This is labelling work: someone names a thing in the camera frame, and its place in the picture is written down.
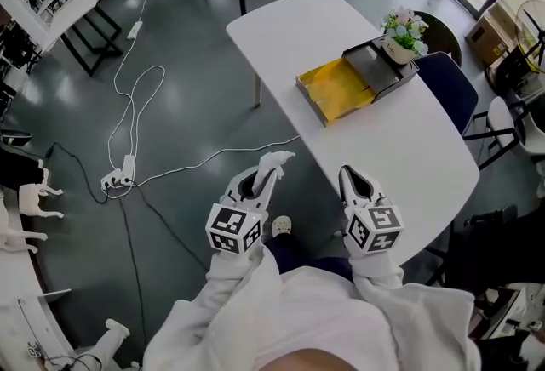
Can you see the potted flowers in white pot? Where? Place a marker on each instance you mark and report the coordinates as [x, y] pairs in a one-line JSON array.
[[400, 50]]

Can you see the white rounded table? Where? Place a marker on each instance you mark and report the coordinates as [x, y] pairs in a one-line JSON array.
[[404, 173]]

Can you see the person's torso in white top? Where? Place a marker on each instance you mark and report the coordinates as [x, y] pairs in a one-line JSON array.
[[319, 314]]

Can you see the person's legs in navy trousers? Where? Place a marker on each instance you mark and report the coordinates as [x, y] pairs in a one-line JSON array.
[[289, 254]]

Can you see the dark blue chair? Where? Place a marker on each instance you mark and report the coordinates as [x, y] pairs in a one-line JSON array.
[[451, 93]]

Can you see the white chair with black frame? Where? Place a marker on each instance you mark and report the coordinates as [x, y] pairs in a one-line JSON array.
[[502, 122]]

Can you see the large standing fan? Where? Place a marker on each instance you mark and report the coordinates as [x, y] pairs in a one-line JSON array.
[[541, 37]]

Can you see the brown cardboard box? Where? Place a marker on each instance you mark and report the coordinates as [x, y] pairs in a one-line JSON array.
[[489, 35]]

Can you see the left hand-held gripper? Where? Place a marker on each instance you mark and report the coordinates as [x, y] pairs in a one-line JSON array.
[[234, 229]]

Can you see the white counter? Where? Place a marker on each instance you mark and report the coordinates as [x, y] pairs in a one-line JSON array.
[[21, 275]]

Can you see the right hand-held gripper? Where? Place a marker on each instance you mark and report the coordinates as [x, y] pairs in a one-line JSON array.
[[374, 226]]

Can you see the white desk with black frame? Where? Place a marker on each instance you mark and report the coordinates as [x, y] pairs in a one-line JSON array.
[[72, 7]]

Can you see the white power strip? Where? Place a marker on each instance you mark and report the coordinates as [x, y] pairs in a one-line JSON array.
[[134, 30], [128, 163], [111, 179]]

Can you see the white perforated shoe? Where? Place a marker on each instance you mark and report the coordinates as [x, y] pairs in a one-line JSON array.
[[282, 226]]

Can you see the person's left forearm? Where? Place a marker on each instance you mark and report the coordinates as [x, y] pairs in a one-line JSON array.
[[230, 284]]

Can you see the white mannequin legs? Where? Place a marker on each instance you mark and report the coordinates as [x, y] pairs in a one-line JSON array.
[[106, 335]]

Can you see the dark round-back chair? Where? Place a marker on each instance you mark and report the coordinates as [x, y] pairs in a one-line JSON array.
[[445, 41]]

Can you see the grey box with yellow lining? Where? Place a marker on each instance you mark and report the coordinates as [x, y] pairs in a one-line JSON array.
[[336, 84]]

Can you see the person's right forearm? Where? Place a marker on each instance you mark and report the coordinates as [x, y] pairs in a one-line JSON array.
[[383, 280]]

